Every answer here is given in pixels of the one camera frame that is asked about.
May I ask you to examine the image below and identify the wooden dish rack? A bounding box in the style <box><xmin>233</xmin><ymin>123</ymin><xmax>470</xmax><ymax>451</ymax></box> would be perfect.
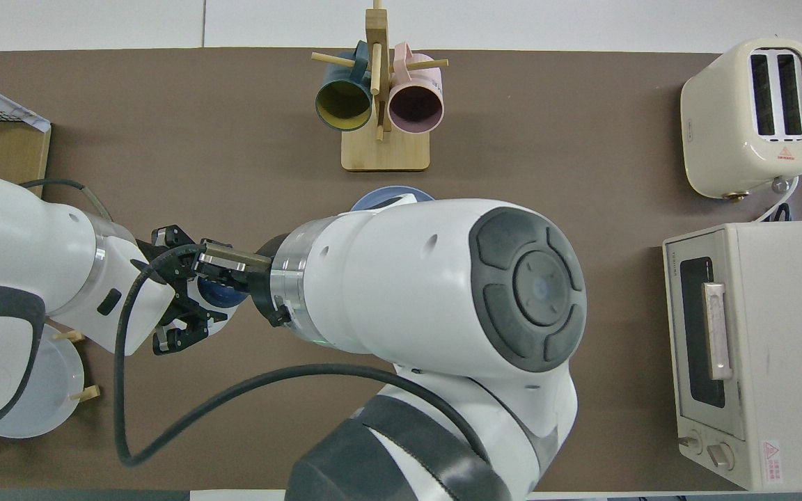
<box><xmin>53</xmin><ymin>328</ymin><xmax>102</xmax><ymax>403</ymax></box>

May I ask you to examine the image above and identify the periwinkle blue plate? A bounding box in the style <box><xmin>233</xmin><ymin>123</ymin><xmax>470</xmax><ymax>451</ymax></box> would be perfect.
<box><xmin>349</xmin><ymin>185</ymin><xmax>437</xmax><ymax>213</ymax></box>

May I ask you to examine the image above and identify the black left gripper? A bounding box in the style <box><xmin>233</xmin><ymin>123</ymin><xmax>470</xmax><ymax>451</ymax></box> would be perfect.
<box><xmin>131</xmin><ymin>224</ymin><xmax>236</xmax><ymax>356</ymax></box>

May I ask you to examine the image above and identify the pale grey plate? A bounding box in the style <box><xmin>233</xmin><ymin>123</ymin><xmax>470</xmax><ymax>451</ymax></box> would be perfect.
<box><xmin>0</xmin><ymin>324</ymin><xmax>86</xmax><ymax>439</ymax></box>

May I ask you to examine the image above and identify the toaster power cord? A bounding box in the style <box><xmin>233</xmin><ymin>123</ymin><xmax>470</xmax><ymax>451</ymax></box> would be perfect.
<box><xmin>755</xmin><ymin>176</ymin><xmax>800</xmax><ymax>223</ymax></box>

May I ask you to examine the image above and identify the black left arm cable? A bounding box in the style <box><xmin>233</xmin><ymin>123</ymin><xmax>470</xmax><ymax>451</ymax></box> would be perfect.
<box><xmin>19</xmin><ymin>179</ymin><xmax>113</xmax><ymax>222</ymax></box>

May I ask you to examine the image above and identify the pink mug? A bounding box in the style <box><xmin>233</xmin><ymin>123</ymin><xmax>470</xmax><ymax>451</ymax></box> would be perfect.
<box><xmin>387</xmin><ymin>42</ymin><xmax>446</xmax><ymax>135</ymax></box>

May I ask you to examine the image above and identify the white toaster oven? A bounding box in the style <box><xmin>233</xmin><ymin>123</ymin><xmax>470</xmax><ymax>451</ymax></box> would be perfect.
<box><xmin>662</xmin><ymin>221</ymin><xmax>802</xmax><ymax>492</ymax></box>

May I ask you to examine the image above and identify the wooden mug tree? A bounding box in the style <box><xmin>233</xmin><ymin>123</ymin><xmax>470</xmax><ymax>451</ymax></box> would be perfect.
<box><xmin>311</xmin><ymin>0</ymin><xmax>449</xmax><ymax>173</ymax></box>

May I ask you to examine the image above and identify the brown table mat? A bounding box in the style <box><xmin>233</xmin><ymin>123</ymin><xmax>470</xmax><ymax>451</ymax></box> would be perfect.
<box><xmin>0</xmin><ymin>47</ymin><xmax>802</xmax><ymax>492</ymax></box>

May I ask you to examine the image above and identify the black wire basket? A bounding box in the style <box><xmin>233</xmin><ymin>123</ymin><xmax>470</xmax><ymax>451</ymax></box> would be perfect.
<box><xmin>0</xmin><ymin>97</ymin><xmax>34</xmax><ymax>125</ymax></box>

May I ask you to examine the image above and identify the wooden shelf box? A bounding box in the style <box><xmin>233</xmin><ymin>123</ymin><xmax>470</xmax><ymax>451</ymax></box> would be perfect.
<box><xmin>0</xmin><ymin>90</ymin><xmax>52</xmax><ymax>189</ymax></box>

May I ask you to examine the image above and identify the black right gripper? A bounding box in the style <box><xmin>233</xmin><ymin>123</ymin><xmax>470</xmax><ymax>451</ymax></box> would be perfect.
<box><xmin>230</xmin><ymin>233</ymin><xmax>304</xmax><ymax>328</ymax></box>

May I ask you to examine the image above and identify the cream two-slot toaster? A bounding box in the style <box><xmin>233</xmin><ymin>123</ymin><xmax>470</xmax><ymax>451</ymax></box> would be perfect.
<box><xmin>679</xmin><ymin>37</ymin><xmax>802</xmax><ymax>200</ymax></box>

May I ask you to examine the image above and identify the dark teal mug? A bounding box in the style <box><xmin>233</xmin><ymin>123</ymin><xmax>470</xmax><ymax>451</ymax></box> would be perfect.
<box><xmin>315</xmin><ymin>40</ymin><xmax>374</xmax><ymax>132</ymax></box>

